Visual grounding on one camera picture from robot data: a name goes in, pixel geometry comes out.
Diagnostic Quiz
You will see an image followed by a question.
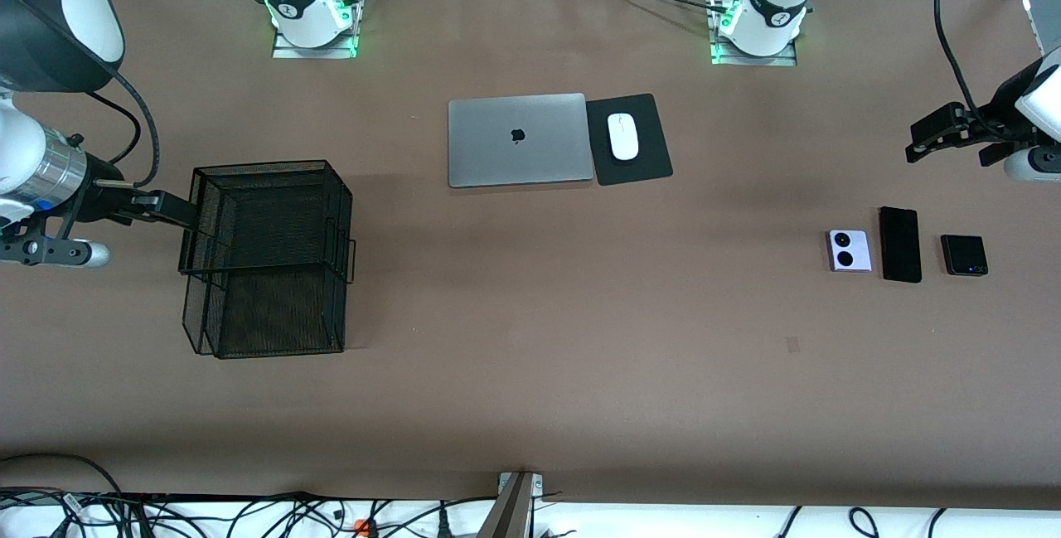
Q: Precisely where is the black slab smartphone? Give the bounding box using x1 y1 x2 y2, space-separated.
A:
879 206 923 284

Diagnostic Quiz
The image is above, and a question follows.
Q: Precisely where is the black flip phone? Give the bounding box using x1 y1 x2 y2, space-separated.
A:
940 234 990 277

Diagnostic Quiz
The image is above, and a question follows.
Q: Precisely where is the lilac flip phone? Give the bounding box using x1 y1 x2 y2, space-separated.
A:
828 229 873 273

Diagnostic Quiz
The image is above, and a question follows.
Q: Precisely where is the black mouse pad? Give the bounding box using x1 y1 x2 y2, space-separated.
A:
585 93 674 187

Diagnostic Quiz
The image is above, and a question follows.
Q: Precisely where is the white computer mouse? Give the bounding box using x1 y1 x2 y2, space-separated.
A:
607 112 640 162

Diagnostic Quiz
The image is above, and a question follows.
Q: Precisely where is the silver closed laptop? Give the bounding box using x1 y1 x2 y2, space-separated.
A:
448 92 596 189

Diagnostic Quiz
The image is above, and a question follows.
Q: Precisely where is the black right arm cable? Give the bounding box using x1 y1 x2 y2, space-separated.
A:
83 65 162 191

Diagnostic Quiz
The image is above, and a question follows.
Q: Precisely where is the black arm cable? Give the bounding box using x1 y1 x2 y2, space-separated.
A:
934 0 1020 141
83 65 162 191

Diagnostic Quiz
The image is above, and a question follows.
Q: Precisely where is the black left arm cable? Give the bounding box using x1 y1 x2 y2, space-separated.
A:
934 0 1020 141

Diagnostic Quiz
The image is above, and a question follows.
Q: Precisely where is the black wire mesh basket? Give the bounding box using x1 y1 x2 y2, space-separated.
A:
178 159 357 360

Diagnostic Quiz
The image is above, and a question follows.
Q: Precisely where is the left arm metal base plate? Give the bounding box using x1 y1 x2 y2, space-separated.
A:
709 0 798 68

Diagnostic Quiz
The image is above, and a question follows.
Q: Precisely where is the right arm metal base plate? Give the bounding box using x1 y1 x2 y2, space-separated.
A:
272 24 359 60

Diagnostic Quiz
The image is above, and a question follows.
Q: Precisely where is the grey aluminium table bracket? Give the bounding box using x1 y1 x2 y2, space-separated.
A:
477 472 545 538

